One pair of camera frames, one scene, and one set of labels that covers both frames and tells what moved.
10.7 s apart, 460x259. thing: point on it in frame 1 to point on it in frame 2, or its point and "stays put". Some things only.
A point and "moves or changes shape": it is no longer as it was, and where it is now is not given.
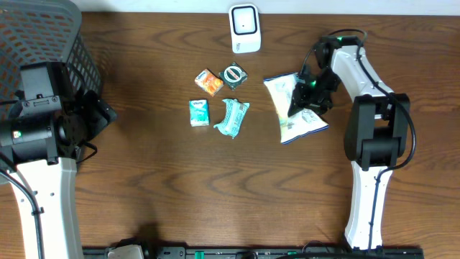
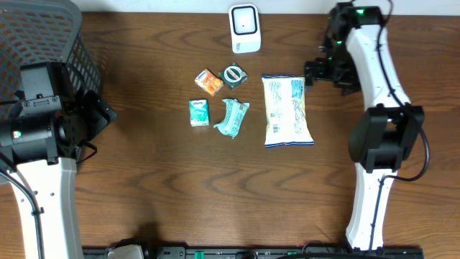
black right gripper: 303,98 to 351,77
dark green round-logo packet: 233,75 stays put
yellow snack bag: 304,121 moves or changes shape
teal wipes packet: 235,114 stays put
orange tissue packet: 209,82 stays put
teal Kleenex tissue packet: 199,112 stays put
